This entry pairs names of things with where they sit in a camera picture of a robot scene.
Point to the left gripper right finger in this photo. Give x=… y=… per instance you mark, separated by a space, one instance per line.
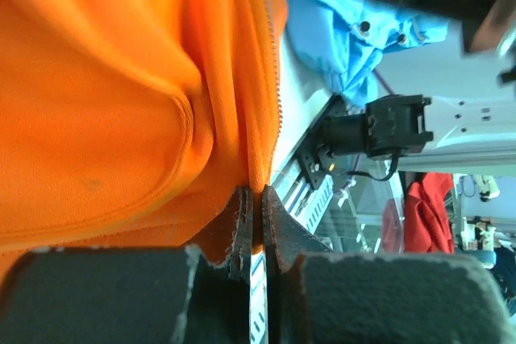
x=403 y=298

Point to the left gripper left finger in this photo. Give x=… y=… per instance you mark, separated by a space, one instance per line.
x=195 y=293

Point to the orange zip jacket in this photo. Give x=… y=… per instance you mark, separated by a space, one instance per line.
x=130 y=122

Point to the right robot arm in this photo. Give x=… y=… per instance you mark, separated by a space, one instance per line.
x=399 y=125

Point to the light blue jacket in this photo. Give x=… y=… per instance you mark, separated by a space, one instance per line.
x=344 y=40

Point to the red garment in background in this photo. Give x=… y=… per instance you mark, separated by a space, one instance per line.
x=427 y=227

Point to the white slotted cable duct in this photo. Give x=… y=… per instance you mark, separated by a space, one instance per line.
x=285 y=245

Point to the aluminium front rail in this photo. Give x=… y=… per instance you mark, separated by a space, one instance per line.
x=305 y=182

